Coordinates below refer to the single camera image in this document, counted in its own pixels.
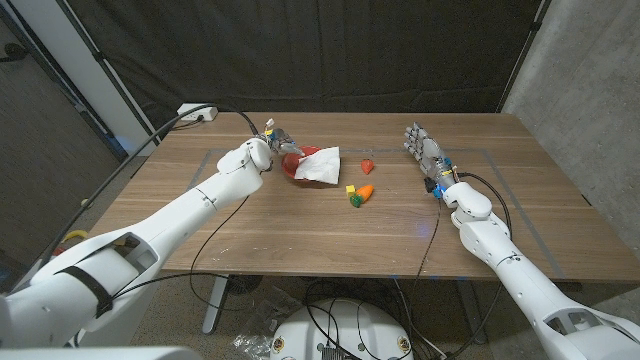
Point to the yellow toy banana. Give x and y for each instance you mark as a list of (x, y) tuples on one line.
[(75, 233)]

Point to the yellow block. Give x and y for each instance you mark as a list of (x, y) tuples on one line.
[(350, 190)]

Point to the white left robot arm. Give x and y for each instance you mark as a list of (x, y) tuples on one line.
[(190, 210)]

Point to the black round fan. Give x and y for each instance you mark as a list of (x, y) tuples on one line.
[(244, 284)]

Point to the white power strip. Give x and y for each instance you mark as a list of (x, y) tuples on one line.
[(192, 111)]

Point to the black backdrop stand pole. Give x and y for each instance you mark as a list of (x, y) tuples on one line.
[(522, 55), (107, 70)]

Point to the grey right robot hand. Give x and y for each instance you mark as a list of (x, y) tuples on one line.
[(431, 155)]

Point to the white table leg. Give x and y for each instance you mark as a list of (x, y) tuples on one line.
[(216, 302)]

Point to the grey table leg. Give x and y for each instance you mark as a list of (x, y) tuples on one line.
[(470, 312)]

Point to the orange toy carrot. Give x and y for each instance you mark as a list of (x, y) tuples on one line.
[(365, 192)]

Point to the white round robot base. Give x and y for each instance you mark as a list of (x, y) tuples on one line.
[(345, 330)]

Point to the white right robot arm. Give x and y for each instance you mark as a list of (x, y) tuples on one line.
[(525, 285)]

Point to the white cloth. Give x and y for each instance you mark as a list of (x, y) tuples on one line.
[(320, 165)]

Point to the red bowl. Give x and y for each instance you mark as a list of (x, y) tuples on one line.
[(289, 167)]

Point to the clear plastic bag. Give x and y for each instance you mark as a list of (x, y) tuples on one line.
[(267, 310)]

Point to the black backdrop curtain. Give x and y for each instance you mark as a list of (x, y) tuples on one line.
[(310, 50)]

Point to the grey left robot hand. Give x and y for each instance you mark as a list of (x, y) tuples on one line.
[(281, 140)]

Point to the red toy strawberry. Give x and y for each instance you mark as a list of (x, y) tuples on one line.
[(367, 166)]

